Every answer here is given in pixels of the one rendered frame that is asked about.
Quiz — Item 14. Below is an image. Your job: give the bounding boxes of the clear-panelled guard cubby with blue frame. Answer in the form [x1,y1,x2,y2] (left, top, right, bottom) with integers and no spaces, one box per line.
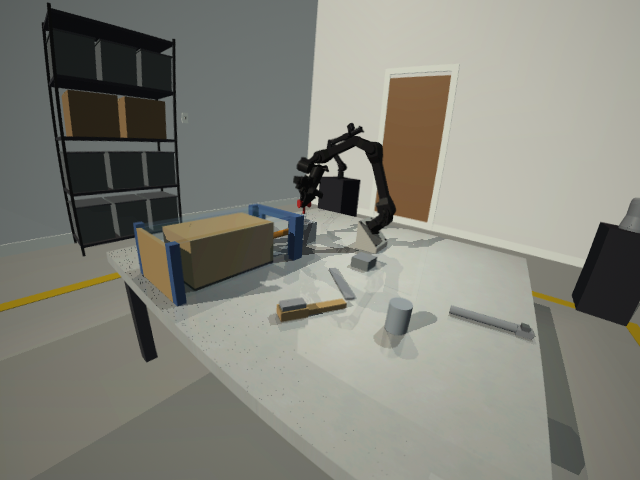
[133,204,300,306]

